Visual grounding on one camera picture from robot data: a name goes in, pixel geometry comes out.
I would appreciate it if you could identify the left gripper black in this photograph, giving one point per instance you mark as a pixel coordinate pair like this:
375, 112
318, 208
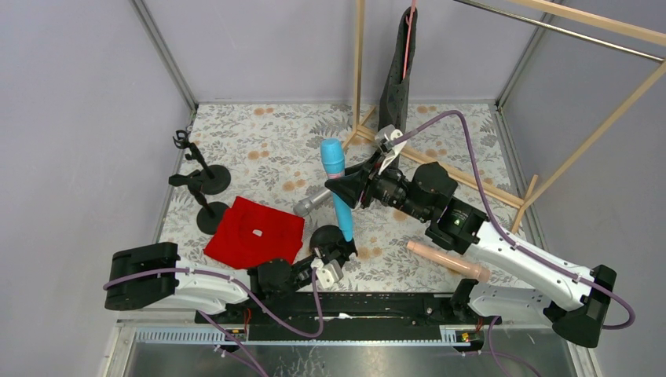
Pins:
329, 254

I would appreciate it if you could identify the pink beige microphone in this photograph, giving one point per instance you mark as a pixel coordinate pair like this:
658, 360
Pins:
468, 269

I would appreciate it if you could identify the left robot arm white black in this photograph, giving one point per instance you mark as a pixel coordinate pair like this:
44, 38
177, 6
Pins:
156, 275

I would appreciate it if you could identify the silver microphone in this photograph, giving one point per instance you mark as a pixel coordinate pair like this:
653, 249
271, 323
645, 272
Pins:
305, 206

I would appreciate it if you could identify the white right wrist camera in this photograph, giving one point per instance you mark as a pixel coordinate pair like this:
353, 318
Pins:
389, 140

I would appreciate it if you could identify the black mic stand rear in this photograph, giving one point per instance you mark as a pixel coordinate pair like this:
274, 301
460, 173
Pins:
215, 178

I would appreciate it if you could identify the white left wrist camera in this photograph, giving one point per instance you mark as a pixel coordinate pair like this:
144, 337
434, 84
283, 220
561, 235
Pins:
327, 273

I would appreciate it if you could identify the black mic stand moved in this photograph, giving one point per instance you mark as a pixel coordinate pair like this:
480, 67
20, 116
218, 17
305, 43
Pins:
325, 239

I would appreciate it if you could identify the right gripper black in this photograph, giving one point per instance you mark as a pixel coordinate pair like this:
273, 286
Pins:
366, 184

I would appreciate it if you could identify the red folded cloth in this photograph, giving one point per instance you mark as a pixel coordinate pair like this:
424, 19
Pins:
251, 234

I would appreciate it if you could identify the black mic stand front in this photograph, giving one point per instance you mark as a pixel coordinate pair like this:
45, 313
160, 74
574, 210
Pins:
211, 214

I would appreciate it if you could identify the pink clothes hanger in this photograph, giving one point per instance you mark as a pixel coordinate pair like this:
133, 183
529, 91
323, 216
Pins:
408, 21

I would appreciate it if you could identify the dark grey hanging garment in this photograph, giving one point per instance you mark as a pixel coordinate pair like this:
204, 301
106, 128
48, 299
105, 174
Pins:
393, 104

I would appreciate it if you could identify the metal rack rod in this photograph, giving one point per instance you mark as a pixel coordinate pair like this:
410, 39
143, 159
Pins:
563, 31

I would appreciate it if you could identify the black mic stand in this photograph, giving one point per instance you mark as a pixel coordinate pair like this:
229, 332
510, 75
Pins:
211, 214
215, 178

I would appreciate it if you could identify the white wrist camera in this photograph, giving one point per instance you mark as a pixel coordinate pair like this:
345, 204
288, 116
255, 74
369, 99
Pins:
389, 140
327, 273

